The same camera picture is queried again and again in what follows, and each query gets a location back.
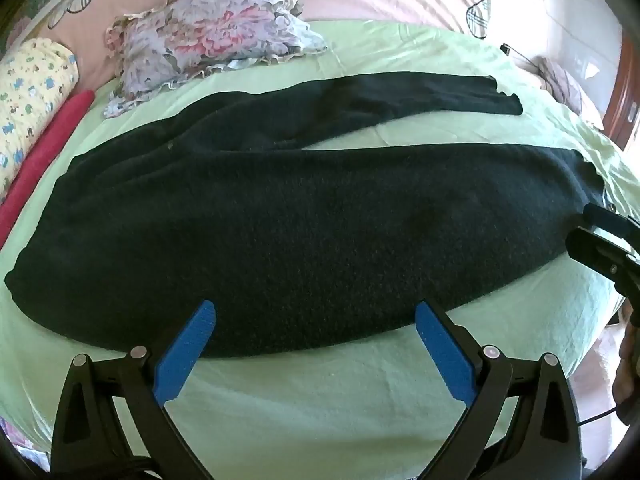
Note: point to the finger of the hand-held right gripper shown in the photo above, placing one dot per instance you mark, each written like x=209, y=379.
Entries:
x=595, y=250
x=612, y=225

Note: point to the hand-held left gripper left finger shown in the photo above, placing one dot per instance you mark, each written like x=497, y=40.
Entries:
x=182, y=355

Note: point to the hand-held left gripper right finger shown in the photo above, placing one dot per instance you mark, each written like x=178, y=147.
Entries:
x=447, y=355

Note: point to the black pants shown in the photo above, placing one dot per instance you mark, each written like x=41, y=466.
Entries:
x=300, y=220

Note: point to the person's right hand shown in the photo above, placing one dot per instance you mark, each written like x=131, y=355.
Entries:
x=630, y=365

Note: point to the light green bed sheet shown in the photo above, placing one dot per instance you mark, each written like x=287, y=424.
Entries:
x=300, y=400

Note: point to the black charger plug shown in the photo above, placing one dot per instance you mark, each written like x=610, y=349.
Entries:
x=506, y=49

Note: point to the red rolled cloth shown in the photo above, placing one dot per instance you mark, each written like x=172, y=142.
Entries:
x=45, y=155

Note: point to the floral ruffled pillow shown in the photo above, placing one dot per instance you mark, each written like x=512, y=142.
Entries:
x=210, y=35

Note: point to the brown wooden door frame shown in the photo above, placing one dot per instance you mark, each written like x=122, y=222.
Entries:
x=625, y=105

